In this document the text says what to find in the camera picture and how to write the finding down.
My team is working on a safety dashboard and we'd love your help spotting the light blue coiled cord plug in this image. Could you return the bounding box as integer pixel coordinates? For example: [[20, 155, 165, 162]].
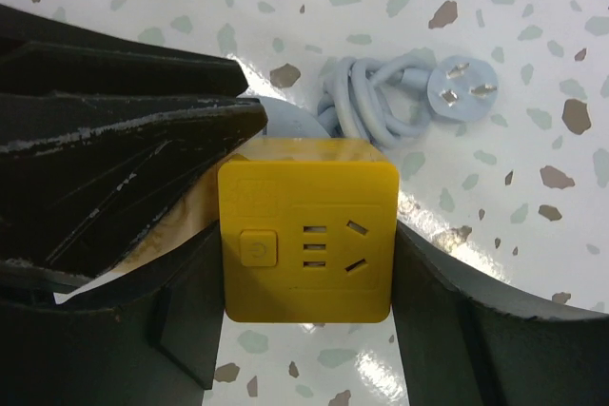
[[317, 54, 499, 149]]

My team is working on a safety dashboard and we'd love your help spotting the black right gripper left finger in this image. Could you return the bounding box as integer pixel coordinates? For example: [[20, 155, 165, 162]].
[[1, 224, 225, 405]]

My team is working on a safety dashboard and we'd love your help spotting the yellow cube socket adapter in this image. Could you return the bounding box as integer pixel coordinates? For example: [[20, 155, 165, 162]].
[[218, 137, 400, 323]]

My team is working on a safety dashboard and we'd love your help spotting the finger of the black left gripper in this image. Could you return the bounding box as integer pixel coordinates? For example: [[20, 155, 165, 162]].
[[1, 93, 267, 292], [1, 6, 247, 97]]

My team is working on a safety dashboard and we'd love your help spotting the beige cube socket adapter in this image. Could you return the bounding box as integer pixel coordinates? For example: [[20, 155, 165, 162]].
[[53, 152, 236, 304]]

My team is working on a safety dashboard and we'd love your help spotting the light blue round power socket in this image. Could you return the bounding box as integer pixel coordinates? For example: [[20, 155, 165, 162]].
[[255, 96, 329, 138]]

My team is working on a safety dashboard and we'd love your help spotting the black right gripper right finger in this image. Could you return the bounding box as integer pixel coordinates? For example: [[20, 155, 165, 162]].
[[392, 223, 608, 405]]

